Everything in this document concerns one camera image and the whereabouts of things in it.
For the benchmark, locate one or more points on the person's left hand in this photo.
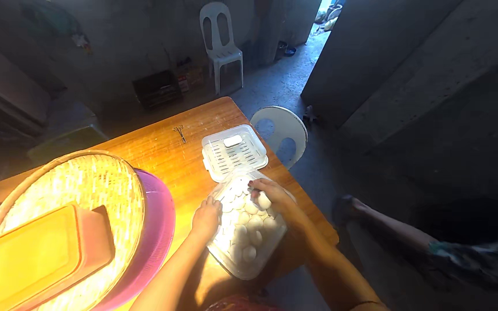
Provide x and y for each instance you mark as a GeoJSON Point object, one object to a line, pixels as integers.
{"type": "Point", "coordinates": [205, 219]}

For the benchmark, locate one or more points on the single cream egg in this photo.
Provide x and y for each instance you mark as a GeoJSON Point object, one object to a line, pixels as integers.
{"type": "Point", "coordinates": [264, 201]}

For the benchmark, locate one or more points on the person's right hand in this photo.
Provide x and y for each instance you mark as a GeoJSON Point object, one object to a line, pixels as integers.
{"type": "Point", "coordinates": [278, 196]}

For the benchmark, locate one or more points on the brown wooden table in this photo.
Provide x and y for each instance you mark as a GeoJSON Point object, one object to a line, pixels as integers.
{"type": "Point", "coordinates": [167, 151]}

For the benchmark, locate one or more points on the pile of white eggs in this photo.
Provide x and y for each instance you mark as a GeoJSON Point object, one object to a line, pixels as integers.
{"type": "Point", "coordinates": [241, 219]}

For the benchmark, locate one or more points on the person's left fingers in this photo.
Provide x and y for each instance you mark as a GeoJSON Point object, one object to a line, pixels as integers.
{"type": "Point", "coordinates": [212, 204]}

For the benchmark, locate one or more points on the clear plastic egg container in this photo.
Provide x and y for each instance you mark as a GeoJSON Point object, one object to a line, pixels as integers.
{"type": "Point", "coordinates": [244, 273]}

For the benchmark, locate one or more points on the grey door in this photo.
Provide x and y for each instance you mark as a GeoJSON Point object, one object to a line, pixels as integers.
{"type": "Point", "coordinates": [361, 52]}

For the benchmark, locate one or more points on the person's body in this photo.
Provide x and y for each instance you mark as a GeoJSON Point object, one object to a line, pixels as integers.
{"type": "Point", "coordinates": [240, 304]}

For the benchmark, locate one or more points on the clear slotted plastic container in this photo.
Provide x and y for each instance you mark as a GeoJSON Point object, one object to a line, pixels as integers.
{"type": "Point", "coordinates": [255, 160]}

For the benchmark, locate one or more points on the orange container with yellow lid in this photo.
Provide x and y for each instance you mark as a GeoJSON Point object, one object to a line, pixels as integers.
{"type": "Point", "coordinates": [28, 259]}

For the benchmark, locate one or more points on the round woven bamboo tray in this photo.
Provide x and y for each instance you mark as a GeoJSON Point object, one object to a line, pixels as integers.
{"type": "Point", "coordinates": [123, 190]}

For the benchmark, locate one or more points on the large pink plastic basin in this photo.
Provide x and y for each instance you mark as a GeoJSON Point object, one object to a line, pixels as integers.
{"type": "Point", "coordinates": [158, 224]}

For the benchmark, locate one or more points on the person's left forearm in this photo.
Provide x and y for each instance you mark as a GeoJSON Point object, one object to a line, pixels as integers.
{"type": "Point", "coordinates": [172, 271]}

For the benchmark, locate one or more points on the white plastic chair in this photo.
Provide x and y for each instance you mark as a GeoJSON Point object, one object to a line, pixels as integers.
{"type": "Point", "coordinates": [224, 52]}
{"type": "Point", "coordinates": [277, 123]}

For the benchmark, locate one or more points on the small white rectangular object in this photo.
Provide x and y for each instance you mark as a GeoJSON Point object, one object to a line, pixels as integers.
{"type": "Point", "coordinates": [233, 141]}

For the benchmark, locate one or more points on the metal scissors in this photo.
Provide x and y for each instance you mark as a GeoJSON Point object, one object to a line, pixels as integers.
{"type": "Point", "coordinates": [181, 133]}

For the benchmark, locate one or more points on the person's right fingers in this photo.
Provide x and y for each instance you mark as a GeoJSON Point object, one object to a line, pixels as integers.
{"type": "Point", "coordinates": [261, 185]}

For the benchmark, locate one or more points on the brown cardboard box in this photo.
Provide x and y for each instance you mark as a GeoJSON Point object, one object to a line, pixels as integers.
{"type": "Point", "coordinates": [193, 74]}

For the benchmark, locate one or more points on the person's right forearm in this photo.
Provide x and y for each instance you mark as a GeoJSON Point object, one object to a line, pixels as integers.
{"type": "Point", "coordinates": [331, 263]}

